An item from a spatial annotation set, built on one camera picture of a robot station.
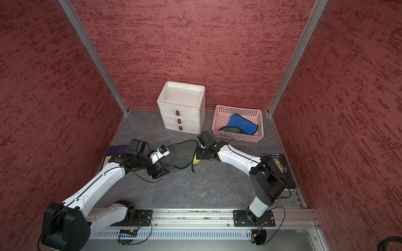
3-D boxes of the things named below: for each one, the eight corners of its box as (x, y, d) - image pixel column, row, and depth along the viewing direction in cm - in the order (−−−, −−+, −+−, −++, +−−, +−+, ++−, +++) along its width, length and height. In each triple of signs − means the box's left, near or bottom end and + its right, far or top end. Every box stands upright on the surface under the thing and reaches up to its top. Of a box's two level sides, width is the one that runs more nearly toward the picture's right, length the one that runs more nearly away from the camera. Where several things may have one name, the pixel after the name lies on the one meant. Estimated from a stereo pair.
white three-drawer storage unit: (163, 131, 111) (154, 104, 90) (172, 108, 125) (166, 81, 105) (202, 135, 108) (202, 109, 88) (207, 112, 123) (207, 85, 102)
